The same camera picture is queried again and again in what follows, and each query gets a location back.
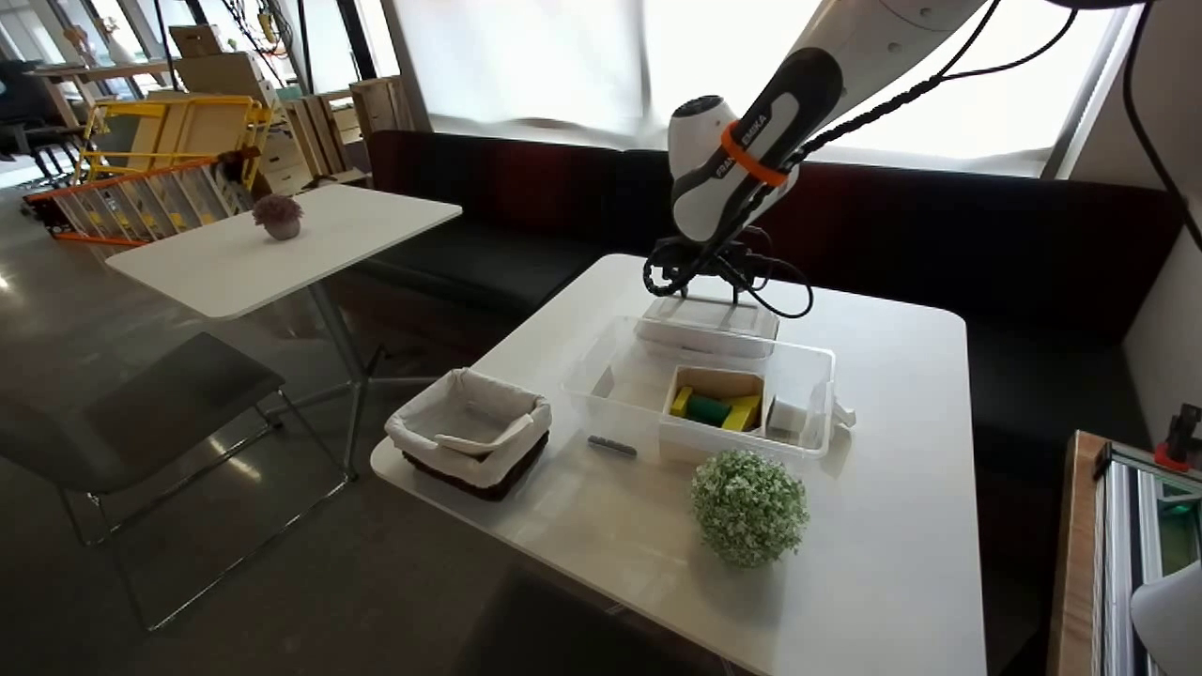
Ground white folding table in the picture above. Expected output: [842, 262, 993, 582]
[100, 180, 468, 487]

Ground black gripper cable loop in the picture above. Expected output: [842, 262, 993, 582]
[637, 227, 818, 327]

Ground small white open box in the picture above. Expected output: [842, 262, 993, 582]
[655, 362, 769, 463]

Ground aluminium profile frame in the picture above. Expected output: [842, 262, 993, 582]
[1092, 438, 1202, 676]

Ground yellow block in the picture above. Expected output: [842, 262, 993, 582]
[664, 381, 766, 436]

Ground wooden shelf unit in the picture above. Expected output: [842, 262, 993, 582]
[279, 73, 433, 194]

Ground wooden mounting board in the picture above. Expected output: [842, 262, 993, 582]
[1043, 423, 1119, 676]

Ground dark bench sofa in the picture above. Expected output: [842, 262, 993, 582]
[362, 124, 1186, 502]

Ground clear plastic bin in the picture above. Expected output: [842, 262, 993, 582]
[575, 313, 842, 463]

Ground small white flat piece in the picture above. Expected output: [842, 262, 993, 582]
[763, 396, 810, 443]

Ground white styrofoam container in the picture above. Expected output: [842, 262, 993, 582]
[635, 289, 788, 370]

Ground grey chair metal legs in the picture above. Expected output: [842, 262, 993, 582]
[0, 327, 356, 637]

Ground small potted plant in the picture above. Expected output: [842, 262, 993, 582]
[247, 188, 307, 244]

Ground green ball plant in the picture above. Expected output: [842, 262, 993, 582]
[686, 448, 810, 571]

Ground yellow orange ladder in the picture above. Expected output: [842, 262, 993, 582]
[20, 90, 282, 256]

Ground long black arm cable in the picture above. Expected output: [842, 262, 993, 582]
[748, 0, 1202, 256]

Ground green block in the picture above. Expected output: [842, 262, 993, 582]
[685, 390, 736, 433]

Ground orange black clamp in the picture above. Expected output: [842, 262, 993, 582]
[1151, 398, 1202, 478]

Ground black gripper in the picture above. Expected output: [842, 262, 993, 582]
[674, 223, 769, 317]

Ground white basket black base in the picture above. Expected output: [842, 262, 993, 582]
[381, 365, 555, 502]

